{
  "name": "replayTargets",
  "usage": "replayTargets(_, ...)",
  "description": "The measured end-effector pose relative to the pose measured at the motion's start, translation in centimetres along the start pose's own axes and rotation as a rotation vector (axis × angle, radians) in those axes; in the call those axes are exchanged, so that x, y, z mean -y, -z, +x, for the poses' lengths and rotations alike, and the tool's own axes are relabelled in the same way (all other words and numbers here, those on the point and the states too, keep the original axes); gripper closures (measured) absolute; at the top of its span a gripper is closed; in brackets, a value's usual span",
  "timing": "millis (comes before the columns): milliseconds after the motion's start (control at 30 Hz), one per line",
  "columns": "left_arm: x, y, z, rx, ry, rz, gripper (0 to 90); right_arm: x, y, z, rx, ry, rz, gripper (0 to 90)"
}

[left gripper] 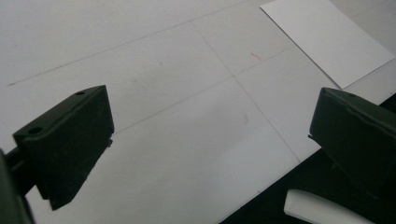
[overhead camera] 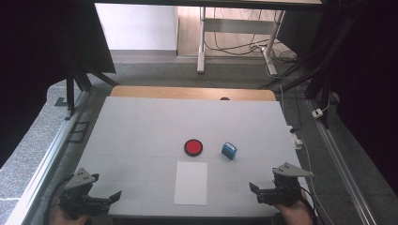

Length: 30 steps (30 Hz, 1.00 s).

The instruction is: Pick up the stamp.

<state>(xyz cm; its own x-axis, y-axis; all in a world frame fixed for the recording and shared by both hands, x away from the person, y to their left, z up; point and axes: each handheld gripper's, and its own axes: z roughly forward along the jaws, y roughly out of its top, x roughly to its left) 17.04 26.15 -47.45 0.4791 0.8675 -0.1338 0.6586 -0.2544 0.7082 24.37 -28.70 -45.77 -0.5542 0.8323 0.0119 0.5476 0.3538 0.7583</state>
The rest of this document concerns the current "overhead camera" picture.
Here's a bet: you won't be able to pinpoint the white power strip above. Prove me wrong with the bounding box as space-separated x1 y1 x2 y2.
286 125 304 150

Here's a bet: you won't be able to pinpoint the person's right hand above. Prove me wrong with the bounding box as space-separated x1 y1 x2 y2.
274 191 314 225

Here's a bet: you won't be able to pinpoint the thin white cable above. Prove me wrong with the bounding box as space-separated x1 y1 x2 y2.
299 140 336 225

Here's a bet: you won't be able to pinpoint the white table mat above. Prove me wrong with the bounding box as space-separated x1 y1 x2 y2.
73 96 319 218

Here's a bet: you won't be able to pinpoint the dark curtain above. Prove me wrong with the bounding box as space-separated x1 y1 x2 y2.
0 0 116 168
308 0 398 195

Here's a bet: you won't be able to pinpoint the red round ink pad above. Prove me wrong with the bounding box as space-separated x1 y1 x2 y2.
183 139 204 158

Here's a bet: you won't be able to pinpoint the person's left hand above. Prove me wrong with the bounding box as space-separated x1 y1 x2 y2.
49 204 92 225

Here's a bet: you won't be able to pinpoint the blue stamp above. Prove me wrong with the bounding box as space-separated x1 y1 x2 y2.
221 142 238 161

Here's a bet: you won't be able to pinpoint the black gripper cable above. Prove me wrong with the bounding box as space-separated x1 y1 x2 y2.
298 186 317 219
42 175 73 225

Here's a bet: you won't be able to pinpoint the white metal desk frame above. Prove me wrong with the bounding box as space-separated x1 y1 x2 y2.
196 6 286 77

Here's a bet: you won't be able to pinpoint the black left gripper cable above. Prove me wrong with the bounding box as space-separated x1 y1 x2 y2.
42 175 73 225

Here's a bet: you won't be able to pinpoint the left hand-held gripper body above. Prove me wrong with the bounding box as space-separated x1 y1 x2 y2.
59 168 111 218

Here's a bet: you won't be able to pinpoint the aluminium floor rail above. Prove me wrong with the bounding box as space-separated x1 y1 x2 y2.
305 98 379 225
4 90 92 225

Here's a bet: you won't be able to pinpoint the black stand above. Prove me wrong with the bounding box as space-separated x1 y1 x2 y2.
54 46 120 121

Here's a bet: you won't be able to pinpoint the wooden table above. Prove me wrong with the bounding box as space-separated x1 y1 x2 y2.
110 85 277 102

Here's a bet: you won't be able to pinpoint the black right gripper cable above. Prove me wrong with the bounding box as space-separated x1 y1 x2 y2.
298 186 317 219

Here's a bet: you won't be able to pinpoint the black metal frame bars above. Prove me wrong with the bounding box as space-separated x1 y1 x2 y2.
259 0 367 129

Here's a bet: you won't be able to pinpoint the black floor cables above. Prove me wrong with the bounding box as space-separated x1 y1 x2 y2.
203 7 299 64

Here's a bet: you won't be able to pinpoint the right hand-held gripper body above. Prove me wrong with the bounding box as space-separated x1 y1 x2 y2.
256 161 314 208

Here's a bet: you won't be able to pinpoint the white paper sheet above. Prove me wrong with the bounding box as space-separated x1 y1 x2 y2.
174 160 208 206

